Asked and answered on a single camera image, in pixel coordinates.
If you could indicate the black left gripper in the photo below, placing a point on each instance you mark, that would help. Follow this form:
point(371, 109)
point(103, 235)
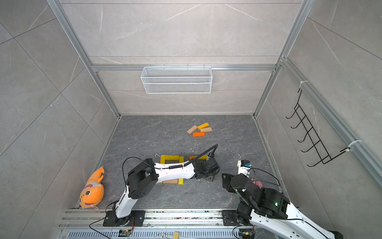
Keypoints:
point(212, 178)

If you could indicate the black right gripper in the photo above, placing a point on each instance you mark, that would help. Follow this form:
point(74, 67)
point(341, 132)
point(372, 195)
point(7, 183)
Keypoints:
point(228, 181)

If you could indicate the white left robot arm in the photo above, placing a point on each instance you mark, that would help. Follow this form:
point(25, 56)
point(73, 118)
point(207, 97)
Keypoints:
point(141, 179)

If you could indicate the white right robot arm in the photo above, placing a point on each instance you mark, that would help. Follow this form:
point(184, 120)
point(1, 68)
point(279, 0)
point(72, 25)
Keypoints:
point(270, 209)

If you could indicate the pink toy figure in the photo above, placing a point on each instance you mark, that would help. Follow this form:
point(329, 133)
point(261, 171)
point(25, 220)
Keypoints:
point(257, 183)

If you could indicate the tan wooden block angled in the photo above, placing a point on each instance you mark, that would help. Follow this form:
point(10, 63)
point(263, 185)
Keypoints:
point(192, 129)

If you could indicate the amber yellow block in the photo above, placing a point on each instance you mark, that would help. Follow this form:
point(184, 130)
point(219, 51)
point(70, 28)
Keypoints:
point(204, 125)

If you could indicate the orange plush toy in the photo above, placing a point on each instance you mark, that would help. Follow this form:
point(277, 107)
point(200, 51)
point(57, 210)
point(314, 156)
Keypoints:
point(93, 191)

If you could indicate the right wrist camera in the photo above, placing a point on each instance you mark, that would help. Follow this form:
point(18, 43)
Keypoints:
point(243, 167)

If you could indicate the black wire hook rack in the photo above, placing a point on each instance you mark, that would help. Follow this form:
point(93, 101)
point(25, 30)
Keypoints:
point(312, 135)

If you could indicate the white wire mesh basket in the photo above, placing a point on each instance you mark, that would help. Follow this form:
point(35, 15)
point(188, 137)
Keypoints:
point(177, 80)

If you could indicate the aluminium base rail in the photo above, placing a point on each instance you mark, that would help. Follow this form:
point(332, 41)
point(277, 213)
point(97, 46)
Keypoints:
point(189, 223)

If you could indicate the aluminium frame post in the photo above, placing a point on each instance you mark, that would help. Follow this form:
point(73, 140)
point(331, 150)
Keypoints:
point(76, 43)

